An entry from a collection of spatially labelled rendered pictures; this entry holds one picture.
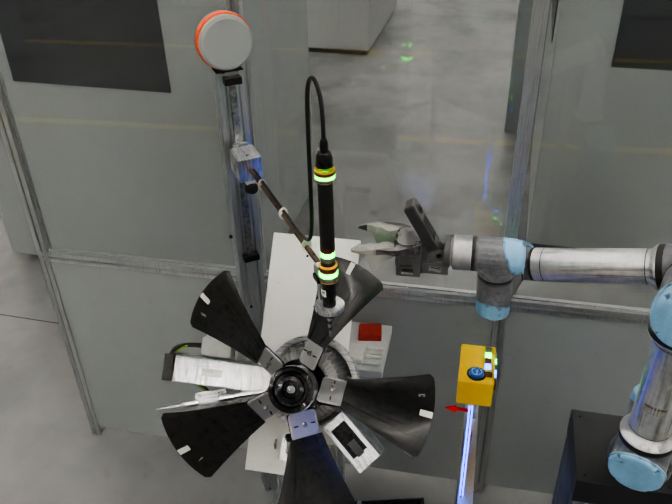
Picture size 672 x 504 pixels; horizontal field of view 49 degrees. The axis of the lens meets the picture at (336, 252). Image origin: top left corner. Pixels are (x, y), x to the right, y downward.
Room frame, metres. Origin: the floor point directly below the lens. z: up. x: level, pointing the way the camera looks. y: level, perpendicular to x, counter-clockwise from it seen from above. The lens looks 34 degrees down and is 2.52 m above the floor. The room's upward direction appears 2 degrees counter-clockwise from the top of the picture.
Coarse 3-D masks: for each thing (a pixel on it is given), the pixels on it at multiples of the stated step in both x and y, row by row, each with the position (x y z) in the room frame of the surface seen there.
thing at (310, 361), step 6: (306, 342) 1.46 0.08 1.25; (312, 342) 1.45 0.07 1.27; (306, 348) 1.45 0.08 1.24; (312, 348) 1.43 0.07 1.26; (318, 348) 1.41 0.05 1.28; (306, 354) 1.43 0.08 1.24; (312, 354) 1.41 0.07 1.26; (318, 354) 1.39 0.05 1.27; (300, 360) 1.43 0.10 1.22; (306, 360) 1.41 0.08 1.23; (312, 360) 1.40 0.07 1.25; (312, 366) 1.38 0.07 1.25
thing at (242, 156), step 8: (232, 144) 1.96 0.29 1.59; (240, 144) 1.96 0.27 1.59; (232, 152) 1.93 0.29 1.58; (240, 152) 1.93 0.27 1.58; (248, 152) 1.92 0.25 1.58; (256, 152) 1.92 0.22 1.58; (232, 160) 1.93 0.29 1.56; (240, 160) 1.87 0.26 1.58; (248, 160) 1.88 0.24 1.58; (256, 160) 1.89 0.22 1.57; (232, 168) 1.94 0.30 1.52; (240, 168) 1.87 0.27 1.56; (248, 168) 1.88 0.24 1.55; (256, 168) 1.89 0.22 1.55; (240, 176) 1.87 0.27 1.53; (248, 176) 1.88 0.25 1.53
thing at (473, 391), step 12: (468, 348) 1.62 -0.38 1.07; (480, 348) 1.62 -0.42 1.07; (492, 348) 1.62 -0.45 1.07; (468, 360) 1.57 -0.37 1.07; (480, 360) 1.57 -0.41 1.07; (492, 360) 1.57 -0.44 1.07; (468, 372) 1.52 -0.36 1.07; (492, 372) 1.52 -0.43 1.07; (468, 384) 1.49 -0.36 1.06; (480, 384) 1.48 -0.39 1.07; (492, 384) 1.47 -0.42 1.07; (456, 396) 1.50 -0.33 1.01; (468, 396) 1.48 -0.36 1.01; (480, 396) 1.48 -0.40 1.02; (492, 396) 1.47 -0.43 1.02
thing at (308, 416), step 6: (294, 414) 1.31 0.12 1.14; (300, 414) 1.32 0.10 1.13; (306, 414) 1.33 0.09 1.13; (312, 414) 1.34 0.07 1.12; (288, 420) 1.29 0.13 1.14; (294, 420) 1.30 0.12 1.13; (300, 420) 1.31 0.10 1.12; (306, 420) 1.32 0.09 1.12; (312, 420) 1.33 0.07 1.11; (294, 426) 1.29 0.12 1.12; (300, 426) 1.30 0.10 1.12; (312, 426) 1.31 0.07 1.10; (318, 426) 1.32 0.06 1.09; (294, 432) 1.28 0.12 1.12; (300, 432) 1.29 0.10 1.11; (306, 432) 1.29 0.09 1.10; (312, 432) 1.30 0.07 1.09; (318, 432) 1.31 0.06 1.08; (294, 438) 1.27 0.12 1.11
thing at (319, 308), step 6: (318, 270) 1.37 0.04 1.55; (318, 276) 1.37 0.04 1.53; (318, 282) 1.36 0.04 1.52; (318, 288) 1.37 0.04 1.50; (318, 294) 1.37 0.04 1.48; (318, 300) 1.36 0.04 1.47; (336, 300) 1.36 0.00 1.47; (342, 300) 1.36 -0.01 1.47; (318, 306) 1.34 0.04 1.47; (336, 306) 1.34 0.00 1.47; (342, 306) 1.34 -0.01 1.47; (318, 312) 1.33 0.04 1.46; (324, 312) 1.32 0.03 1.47; (330, 312) 1.32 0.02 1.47; (336, 312) 1.32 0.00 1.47
